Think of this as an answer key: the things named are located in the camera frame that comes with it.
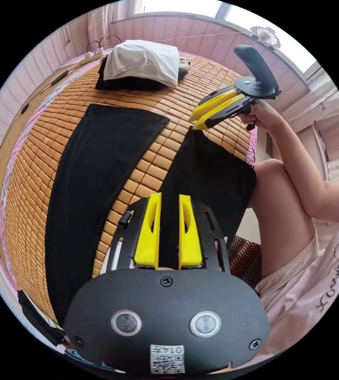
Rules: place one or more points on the small white fan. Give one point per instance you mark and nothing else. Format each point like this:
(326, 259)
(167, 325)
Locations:
(265, 36)

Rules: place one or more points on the black long pants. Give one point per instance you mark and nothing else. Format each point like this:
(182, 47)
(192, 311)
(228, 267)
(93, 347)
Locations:
(98, 184)

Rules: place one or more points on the person's right hand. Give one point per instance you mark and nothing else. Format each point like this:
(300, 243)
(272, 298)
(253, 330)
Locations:
(264, 117)

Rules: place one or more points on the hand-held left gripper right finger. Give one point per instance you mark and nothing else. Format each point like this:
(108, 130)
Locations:
(188, 240)

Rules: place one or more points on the bed with woven mat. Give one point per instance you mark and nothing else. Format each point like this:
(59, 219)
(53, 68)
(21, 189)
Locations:
(169, 98)

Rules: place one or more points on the person's body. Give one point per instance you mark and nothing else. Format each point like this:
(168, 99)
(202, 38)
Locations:
(291, 237)

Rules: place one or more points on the person's right forearm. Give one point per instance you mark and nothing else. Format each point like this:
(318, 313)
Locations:
(294, 166)

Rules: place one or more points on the pile of clothes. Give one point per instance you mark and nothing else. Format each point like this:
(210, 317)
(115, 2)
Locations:
(142, 62)

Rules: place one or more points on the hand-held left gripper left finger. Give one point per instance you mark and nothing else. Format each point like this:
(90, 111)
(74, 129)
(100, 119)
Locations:
(148, 237)

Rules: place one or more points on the red wavy-striped cloth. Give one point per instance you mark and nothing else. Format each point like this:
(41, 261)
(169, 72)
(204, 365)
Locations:
(245, 261)

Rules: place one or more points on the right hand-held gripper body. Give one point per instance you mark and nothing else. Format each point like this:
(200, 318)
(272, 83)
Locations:
(257, 89)

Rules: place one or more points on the window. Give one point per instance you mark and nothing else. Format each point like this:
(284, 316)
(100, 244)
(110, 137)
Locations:
(246, 17)

